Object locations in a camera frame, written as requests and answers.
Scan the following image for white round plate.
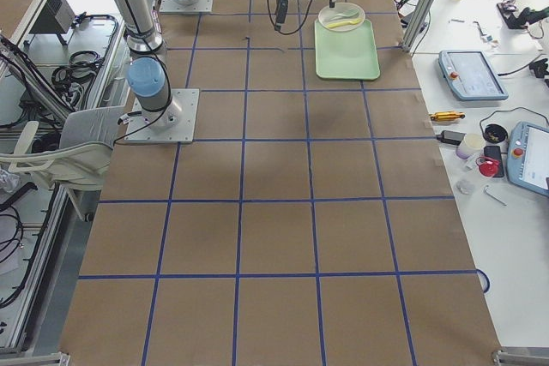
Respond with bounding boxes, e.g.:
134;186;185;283
318;2;365;32

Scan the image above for yellow plastic fork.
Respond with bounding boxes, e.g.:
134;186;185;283
326;18;362;30

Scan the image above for pale green plastic spoon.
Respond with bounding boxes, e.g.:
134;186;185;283
326;9;359;22

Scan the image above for light green tray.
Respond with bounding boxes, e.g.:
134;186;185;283
314;19;380;81

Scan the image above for far teach pendant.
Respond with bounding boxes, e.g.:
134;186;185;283
438;50;509;101

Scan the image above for teach pendant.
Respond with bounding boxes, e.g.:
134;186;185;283
506;122;548;197
438;50;509;101

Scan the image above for black power adapter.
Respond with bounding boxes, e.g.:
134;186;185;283
436;129;465;146

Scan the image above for white lilac cup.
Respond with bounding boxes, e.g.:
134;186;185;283
455;133;486;159

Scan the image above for black smartphone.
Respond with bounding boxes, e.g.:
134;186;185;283
484;145;505;178

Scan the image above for red round lid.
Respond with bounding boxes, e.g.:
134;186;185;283
476;156;498;177

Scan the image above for grey box device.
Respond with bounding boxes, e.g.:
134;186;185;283
29;0;75;45

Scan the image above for metal hex key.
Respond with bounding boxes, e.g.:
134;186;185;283
483;185;507;207

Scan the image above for near teach pendant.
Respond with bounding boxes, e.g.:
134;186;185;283
506;122;548;197

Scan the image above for white grey office chair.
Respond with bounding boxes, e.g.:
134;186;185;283
1;105;124;221

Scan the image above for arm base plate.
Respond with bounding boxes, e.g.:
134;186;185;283
124;88;200;144
159;0;214;15

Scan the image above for aluminium frame post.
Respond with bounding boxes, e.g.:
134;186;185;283
401;0;451;55

